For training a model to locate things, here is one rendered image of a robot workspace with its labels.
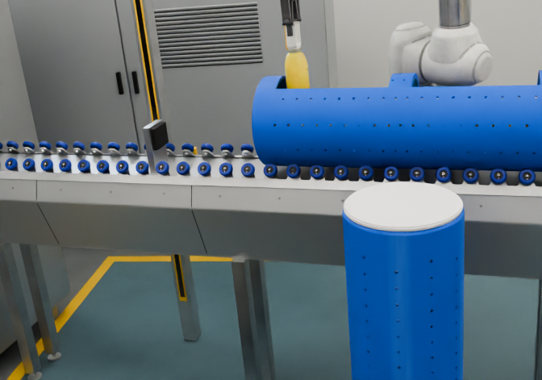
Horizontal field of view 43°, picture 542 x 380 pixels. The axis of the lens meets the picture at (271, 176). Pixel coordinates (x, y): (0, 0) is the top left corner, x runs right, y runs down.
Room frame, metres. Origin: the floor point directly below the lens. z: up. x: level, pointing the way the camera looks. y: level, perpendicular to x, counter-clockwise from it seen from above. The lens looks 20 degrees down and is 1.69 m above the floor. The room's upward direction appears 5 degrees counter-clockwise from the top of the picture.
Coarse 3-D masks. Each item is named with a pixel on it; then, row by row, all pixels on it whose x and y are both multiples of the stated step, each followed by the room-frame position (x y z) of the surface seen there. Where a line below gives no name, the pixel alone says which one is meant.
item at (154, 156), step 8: (160, 120) 2.29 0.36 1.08; (144, 128) 2.22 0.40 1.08; (152, 128) 2.22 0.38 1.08; (160, 128) 2.25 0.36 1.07; (144, 136) 2.22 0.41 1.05; (152, 136) 2.22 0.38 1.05; (160, 136) 2.24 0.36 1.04; (152, 144) 2.22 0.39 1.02; (160, 144) 2.23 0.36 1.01; (152, 152) 2.21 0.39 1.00; (160, 152) 2.26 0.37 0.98; (152, 160) 2.21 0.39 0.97; (160, 160) 2.25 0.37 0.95; (168, 160) 2.30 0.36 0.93; (152, 168) 2.21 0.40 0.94
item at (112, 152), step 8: (0, 152) 2.61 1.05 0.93; (8, 152) 2.60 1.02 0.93; (16, 152) 2.58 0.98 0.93; (24, 152) 2.57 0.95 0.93; (32, 152) 2.56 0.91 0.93; (40, 152) 2.55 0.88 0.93; (48, 152) 2.53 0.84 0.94; (56, 152) 2.53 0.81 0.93; (64, 152) 2.51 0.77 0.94; (72, 152) 2.50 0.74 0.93; (80, 152) 2.48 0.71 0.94; (96, 152) 2.46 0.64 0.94; (112, 152) 2.42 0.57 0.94; (128, 152) 2.41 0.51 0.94; (136, 152) 2.40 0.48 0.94; (168, 152) 2.34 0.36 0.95; (184, 152) 2.33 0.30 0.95; (192, 152) 2.32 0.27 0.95; (208, 152) 2.29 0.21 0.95; (224, 152) 2.27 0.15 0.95; (248, 152) 2.24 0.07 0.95
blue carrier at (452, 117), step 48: (288, 96) 2.00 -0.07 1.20; (336, 96) 1.95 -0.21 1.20; (384, 96) 1.90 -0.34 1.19; (432, 96) 1.85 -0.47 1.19; (480, 96) 1.81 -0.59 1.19; (528, 96) 1.77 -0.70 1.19; (288, 144) 1.96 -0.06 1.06; (336, 144) 1.91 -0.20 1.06; (384, 144) 1.86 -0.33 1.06; (432, 144) 1.81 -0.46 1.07; (480, 144) 1.77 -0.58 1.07; (528, 144) 1.73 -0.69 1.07
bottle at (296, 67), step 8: (288, 56) 2.07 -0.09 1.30; (296, 56) 2.05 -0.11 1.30; (304, 56) 2.07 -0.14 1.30; (288, 64) 2.06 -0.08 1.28; (296, 64) 2.05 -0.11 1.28; (304, 64) 2.06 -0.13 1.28; (288, 72) 2.06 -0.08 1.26; (296, 72) 2.05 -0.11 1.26; (304, 72) 2.05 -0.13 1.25; (288, 80) 2.06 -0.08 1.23; (296, 80) 2.05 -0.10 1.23; (304, 80) 2.05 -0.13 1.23; (288, 88) 2.06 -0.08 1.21; (296, 88) 2.05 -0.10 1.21; (304, 88) 2.05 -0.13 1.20
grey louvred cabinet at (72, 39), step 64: (64, 0) 3.71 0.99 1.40; (128, 0) 3.64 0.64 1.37; (192, 0) 3.58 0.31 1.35; (256, 0) 3.51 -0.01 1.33; (320, 0) 3.45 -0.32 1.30; (64, 64) 3.73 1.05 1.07; (128, 64) 3.66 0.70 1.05; (192, 64) 3.58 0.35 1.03; (256, 64) 3.52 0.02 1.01; (320, 64) 3.45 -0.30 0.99; (64, 128) 3.74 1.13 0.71; (128, 128) 3.67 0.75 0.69; (192, 128) 3.60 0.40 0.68
